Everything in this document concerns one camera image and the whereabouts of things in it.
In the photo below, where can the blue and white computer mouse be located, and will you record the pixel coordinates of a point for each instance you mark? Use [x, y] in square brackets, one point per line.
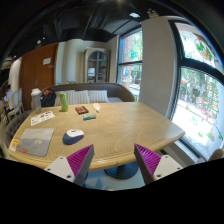
[72, 136]

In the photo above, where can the striped cushion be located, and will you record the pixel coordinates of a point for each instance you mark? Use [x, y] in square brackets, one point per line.
[86, 96]

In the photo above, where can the clear plastic wrapper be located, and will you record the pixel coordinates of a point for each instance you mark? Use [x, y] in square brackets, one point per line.
[96, 107]

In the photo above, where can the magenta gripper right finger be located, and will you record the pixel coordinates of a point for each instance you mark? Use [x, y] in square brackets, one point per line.
[153, 166]

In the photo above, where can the white sticker sheet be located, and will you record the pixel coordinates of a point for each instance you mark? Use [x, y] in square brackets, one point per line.
[42, 117]

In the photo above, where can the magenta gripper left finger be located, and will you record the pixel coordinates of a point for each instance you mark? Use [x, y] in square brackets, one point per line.
[73, 168]

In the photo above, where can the brown wooden door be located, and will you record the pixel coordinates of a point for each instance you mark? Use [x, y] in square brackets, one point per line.
[37, 71]

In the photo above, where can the grey printed mouse pad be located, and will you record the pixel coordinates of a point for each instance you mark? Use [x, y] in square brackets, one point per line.
[35, 141]

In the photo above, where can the wooden glass cabinet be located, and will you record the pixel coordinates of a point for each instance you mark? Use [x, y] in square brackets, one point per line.
[96, 65]

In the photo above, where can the black backpack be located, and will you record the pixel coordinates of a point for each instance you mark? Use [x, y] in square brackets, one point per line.
[48, 98]

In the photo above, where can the green can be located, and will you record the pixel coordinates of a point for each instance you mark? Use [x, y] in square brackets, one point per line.
[64, 102]

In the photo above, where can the grey tufted chair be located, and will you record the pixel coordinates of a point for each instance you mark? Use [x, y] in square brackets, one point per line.
[13, 126]

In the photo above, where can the black round table base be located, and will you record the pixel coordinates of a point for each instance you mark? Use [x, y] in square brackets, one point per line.
[123, 172]

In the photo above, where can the black and red card box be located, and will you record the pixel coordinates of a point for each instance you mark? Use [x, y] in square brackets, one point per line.
[81, 110]

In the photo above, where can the clear shaker bottle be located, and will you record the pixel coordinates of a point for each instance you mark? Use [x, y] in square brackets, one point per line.
[36, 100]

